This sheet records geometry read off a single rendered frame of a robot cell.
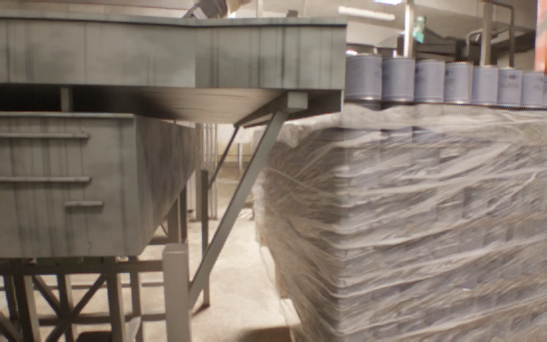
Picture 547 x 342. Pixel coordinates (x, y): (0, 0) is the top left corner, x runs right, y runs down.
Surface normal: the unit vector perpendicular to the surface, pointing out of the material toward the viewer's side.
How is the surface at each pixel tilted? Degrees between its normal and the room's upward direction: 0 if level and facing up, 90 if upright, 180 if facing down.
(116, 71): 90
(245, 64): 90
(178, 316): 90
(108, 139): 90
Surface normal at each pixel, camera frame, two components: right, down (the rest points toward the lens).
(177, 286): 0.19, 0.13
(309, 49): -0.09, 0.13
